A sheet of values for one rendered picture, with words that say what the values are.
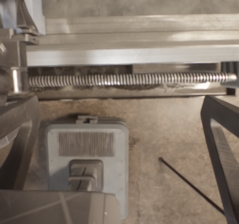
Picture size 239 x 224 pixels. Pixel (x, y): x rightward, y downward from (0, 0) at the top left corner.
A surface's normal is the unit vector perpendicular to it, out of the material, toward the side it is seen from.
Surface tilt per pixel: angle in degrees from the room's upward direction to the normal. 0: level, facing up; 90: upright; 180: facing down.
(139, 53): 36
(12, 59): 0
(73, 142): 0
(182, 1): 5
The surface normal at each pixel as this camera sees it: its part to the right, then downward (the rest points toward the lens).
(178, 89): -0.01, 0.13
